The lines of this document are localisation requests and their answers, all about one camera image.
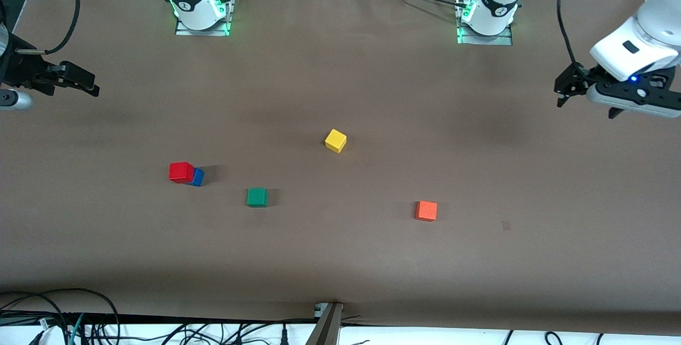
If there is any yellow wooden block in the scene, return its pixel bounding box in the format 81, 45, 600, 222
325, 129, 347, 154

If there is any brown paper table cover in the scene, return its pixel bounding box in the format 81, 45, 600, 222
0, 0, 681, 336

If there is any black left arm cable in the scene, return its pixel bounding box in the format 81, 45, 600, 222
556, 0, 596, 82

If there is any aluminium profile strut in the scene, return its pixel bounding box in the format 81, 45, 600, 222
306, 302, 344, 345

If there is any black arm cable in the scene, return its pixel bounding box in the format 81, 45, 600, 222
16, 0, 81, 55
556, 0, 596, 82

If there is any orange wooden block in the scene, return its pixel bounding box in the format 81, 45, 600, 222
415, 201, 438, 222

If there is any looping black cable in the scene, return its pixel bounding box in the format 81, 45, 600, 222
0, 287, 121, 345

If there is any green cable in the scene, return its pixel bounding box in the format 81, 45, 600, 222
68, 313, 85, 345

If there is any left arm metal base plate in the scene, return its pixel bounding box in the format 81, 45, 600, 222
456, 0, 514, 46

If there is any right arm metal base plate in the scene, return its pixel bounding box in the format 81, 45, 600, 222
175, 0, 232, 37

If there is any red wooden block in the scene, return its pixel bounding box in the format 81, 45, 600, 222
169, 162, 195, 184

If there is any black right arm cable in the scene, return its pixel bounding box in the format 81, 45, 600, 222
16, 0, 81, 55

